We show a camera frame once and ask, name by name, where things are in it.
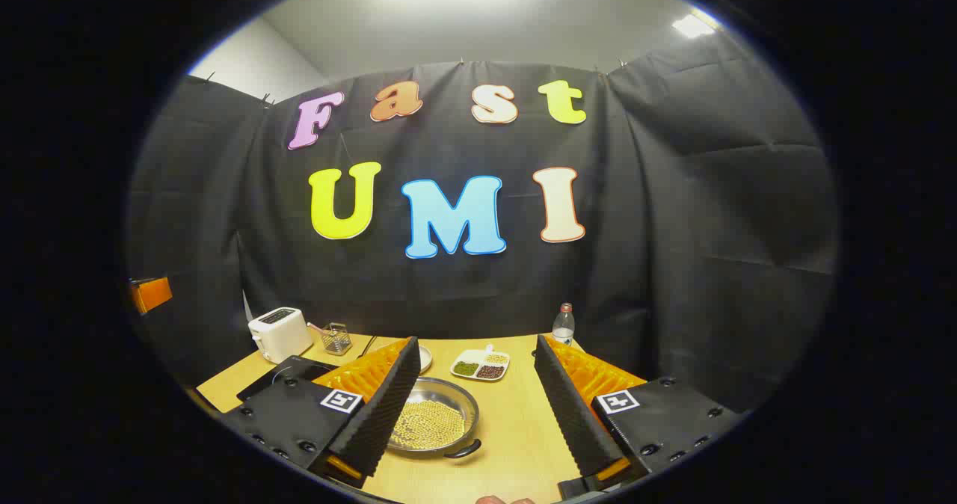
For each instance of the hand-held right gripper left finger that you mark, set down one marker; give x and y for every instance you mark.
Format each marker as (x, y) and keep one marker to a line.
(389, 407)

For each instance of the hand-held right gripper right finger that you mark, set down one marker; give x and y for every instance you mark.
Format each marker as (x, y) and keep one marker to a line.
(568, 414)

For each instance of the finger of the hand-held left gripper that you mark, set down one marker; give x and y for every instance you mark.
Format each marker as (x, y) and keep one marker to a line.
(153, 294)

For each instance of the black induction cooktop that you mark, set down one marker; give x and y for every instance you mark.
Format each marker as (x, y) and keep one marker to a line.
(299, 366)

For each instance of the pile of yellow soybeans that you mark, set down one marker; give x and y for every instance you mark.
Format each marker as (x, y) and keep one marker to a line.
(434, 425)

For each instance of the round white plate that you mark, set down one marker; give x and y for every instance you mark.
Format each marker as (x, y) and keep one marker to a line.
(425, 358)

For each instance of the heap of green beans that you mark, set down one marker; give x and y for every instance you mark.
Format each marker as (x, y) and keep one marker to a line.
(466, 369)

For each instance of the clear water bottle red label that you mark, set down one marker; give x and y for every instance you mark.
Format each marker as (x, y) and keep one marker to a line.
(563, 328)

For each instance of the heap of dark red beans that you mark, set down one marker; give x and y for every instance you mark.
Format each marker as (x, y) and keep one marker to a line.
(490, 372)

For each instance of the heap of pale yellow beans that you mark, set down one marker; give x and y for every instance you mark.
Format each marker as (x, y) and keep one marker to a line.
(496, 358)

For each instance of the white divided dish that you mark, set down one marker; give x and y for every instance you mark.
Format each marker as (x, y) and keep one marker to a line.
(472, 356)

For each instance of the pink striped straw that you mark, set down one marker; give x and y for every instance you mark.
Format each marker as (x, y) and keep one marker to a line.
(318, 329)

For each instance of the white toaster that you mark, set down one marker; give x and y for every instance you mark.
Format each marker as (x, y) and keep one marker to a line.
(280, 336)

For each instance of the small ceiling light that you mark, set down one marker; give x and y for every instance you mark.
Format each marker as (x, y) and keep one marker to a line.
(691, 25)

